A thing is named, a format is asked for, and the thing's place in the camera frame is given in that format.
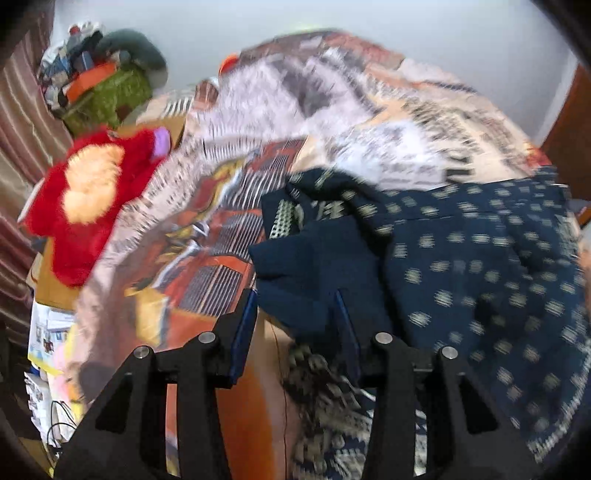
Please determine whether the red plush toy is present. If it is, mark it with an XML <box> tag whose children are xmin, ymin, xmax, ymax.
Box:
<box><xmin>23</xmin><ymin>128</ymin><xmax>172</xmax><ymax>289</ymax></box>

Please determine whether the black cable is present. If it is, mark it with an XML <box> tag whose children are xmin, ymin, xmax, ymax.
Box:
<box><xmin>46</xmin><ymin>399</ymin><xmax>81</xmax><ymax>450</ymax></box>

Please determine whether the wooden wardrobe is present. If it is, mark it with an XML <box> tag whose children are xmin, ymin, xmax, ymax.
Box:
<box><xmin>539</xmin><ymin>62</ymin><xmax>591</xmax><ymax>204</ymax></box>

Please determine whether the navy patterned hooded jacket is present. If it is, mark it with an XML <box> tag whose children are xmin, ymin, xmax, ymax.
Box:
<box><xmin>249</xmin><ymin>167</ymin><xmax>591</xmax><ymax>480</ymax></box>

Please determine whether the printed blanket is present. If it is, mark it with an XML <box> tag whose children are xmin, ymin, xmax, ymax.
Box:
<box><xmin>74</xmin><ymin>28</ymin><xmax>555</xmax><ymax>480</ymax></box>

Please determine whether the pile of magazines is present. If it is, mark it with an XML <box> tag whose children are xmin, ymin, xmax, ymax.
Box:
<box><xmin>25</xmin><ymin>302</ymin><xmax>79</xmax><ymax>416</ymax></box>

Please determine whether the pile of household clutter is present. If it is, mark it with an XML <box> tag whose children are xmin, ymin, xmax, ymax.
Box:
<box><xmin>39</xmin><ymin>23</ymin><xmax>123</xmax><ymax>114</ymax></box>

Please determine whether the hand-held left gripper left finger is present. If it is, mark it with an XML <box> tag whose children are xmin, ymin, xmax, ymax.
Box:
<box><xmin>54</xmin><ymin>288</ymin><xmax>259</xmax><ymax>480</ymax></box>

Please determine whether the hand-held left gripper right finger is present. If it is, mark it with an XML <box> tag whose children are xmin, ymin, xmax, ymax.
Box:
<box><xmin>333</xmin><ymin>290</ymin><xmax>541</xmax><ymax>480</ymax></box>

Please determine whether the green patterned cloth cover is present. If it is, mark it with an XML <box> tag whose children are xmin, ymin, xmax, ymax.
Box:
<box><xmin>62</xmin><ymin>65</ymin><xmax>154</xmax><ymax>136</ymax></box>

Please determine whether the striped brown curtain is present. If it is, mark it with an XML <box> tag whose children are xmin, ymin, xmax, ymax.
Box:
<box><xmin>0</xmin><ymin>0</ymin><xmax>81</xmax><ymax>333</ymax></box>

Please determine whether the orange box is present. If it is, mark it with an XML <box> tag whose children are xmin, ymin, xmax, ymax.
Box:
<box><xmin>65</xmin><ymin>62</ymin><xmax>119</xmax><ymax>101</ymax></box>

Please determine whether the grey cushion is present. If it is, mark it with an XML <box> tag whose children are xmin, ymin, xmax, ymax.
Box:
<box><xmin>98</xmin><ymin>28</ymin><xmax>168</xmax><ymax>89</ymax></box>

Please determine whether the brown cardboard box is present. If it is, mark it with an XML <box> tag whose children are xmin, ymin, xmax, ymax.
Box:
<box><xmin>27</xmin><ymin>115</ymin><xmax>186</xmax><ymax>311</ymax></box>

